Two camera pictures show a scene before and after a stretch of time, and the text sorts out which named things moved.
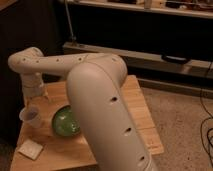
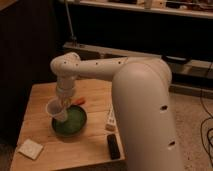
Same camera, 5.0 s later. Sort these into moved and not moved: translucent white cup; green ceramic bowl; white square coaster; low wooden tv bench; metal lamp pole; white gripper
Moved: white gripper; translucent white cup
Not moved: green ceramic bowl; low wooden tv bench; white square coaster; metal lamp pole
